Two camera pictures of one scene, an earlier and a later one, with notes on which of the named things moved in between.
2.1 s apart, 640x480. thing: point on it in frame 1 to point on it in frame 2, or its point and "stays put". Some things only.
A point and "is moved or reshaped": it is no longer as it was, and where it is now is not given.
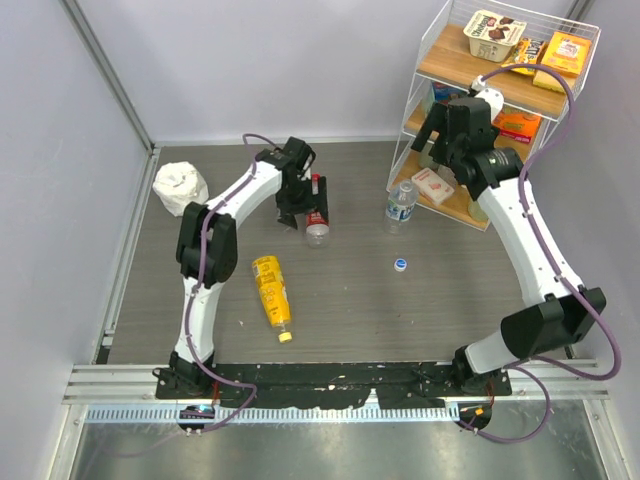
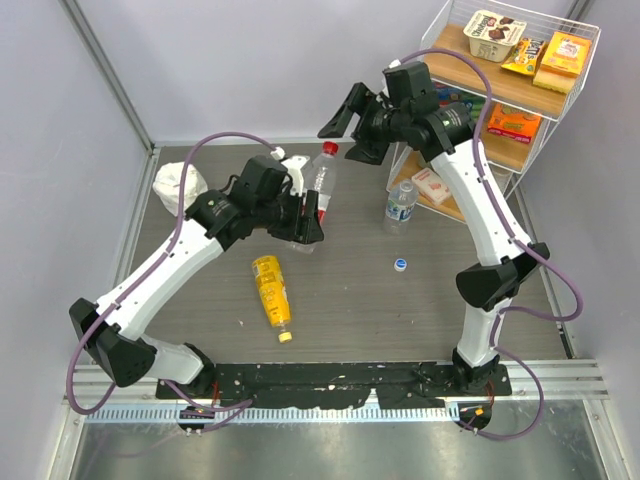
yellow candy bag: x=526 y=51 stays put
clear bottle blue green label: x=400 y=208 stays put
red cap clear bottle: x=317 y=228 is moved or reshaped
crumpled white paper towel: x=179 y=184 stays put
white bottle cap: x=400 y=264 stays put
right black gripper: x=437 y=122 to x=364 y=150
